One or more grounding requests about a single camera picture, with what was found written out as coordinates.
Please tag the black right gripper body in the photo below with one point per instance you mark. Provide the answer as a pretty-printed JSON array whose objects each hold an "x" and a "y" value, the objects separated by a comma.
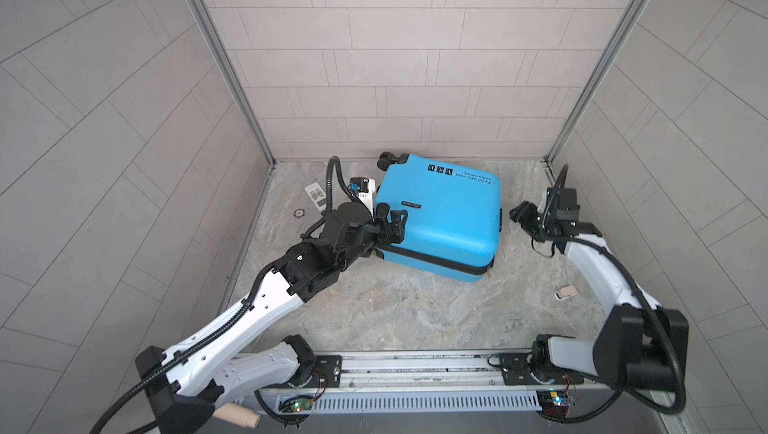
[{"x": 534, "y": 221}]

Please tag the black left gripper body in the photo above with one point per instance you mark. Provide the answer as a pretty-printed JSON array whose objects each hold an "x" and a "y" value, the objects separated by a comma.
[{"x": 370, "y": 236}]

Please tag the blue suitcase black lining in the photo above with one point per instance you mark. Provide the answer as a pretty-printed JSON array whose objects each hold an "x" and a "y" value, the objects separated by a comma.
[{"x": 454, "y": 216}]

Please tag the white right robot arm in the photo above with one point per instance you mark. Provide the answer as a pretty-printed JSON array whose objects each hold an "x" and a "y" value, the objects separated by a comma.
[{"x": 641, "y": 345}]

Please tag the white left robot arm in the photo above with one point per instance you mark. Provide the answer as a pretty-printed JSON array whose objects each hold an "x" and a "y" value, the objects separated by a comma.
[{"x": 186, "y": 383}]

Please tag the white remote with barcode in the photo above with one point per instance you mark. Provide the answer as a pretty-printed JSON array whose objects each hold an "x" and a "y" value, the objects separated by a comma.
[{"x": 317, "y": 196}]

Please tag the small pink white gadget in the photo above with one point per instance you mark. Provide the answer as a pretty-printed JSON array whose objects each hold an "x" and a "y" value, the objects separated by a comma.
[{"x": 566, "y": 293}]

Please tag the left circuit board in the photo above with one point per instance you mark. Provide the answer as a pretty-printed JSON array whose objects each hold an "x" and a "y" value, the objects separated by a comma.
[{"x": 298, "y": 405}]

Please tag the circuit board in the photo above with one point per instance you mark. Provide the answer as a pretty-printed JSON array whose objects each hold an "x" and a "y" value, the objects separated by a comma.
[
  {"x": 298, "y": 405},
  {"x": 555, "y": 404}
]

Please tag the right circuit board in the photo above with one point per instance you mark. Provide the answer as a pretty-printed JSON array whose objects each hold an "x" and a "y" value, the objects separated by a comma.
[{"x": 555, "y": 404}]

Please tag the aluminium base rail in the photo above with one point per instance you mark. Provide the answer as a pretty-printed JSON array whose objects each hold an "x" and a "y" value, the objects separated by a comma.
[{"x": 430, "y": 381}]

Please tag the beige handle tool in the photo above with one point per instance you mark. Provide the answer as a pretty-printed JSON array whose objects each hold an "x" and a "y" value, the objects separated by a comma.
[{"x": 238, "y": 415}]

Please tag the aluminium corner post left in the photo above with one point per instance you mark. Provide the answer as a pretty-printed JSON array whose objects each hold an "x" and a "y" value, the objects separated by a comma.
[{"x": 212, "y": 39}]

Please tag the aluminium corner post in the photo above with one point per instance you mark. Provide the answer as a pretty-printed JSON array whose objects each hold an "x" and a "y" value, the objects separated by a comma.
[
  {"x": 212, "y": 39},
  {"x": 626, "y": 24}
]

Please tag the aluminium corner post right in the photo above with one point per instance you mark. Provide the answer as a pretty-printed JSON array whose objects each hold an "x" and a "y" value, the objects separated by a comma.
[{"x": 626, "y": 24}]

